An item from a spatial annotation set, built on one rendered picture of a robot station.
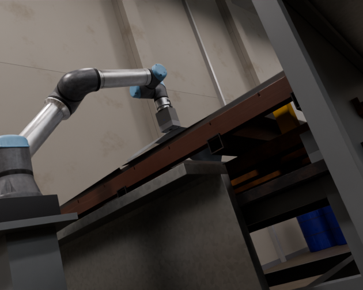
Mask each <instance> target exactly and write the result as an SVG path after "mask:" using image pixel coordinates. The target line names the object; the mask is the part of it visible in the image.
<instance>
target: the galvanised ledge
mask: <svg viewBox="0 0 363 290"><path fill-rule="evenodd" d="M220 174H228V171H227V169H226V166H225V165H222V164H205V163H182V164H181V165H178V166H176V167H175V168H173V169H171V170H170V171H168V172H166V173H164V174H162V175H160V176H158V177H156V178H155V179H153V180H151V181H149V182H147V183H145V184H143V185H142V186H140V187H138V188H136V189H134V190H132V191H130V192H129V193H127V194H125V195H123V196H122V197H120V198H118V199H116V200H114V201H112V202H110V203H109V204H107V205H105V206H103V207H101V208H99V209H97V210H96V211H94V212H92V213H90V214H88V215H86V216H84V217H83V218H81V219H79V220H77V221H76V222H74V223H72V224H70V225H68V226H67V227H65V228H63V229H62V230H60V231H58V232H57V233H56V234H57V238H58V243H59V249H60V251H62V250H64V249H66V248H68V247H70V246H72V245H74V244H76V243H79V242H81V241H83V240H85V239H87V238H89V237H91V236H93V235H96V234H98V233H100V232H102V231H104V230H106V229H108V228H110V227H112V226H114V225H116V224H118V223H120V222H122V221H124V220H126V219H129V218H131V217H133V216H135V215H137V214H139V213H141V212H143V211H145V210H147V209H149V208H151V207H153V206H155V205H157V204H159V203H162V202H164V201H166V200H168V199H170V198H172V197H174V196H176V195H178V194H181V193H183V192H185V191H187V190H189V189H191V188H193V187H195V186H197V185H199V184H201V183H203V182H205V181H207V180H209V179H212V178H214V177H216V176H218V175H220Z"/></svg>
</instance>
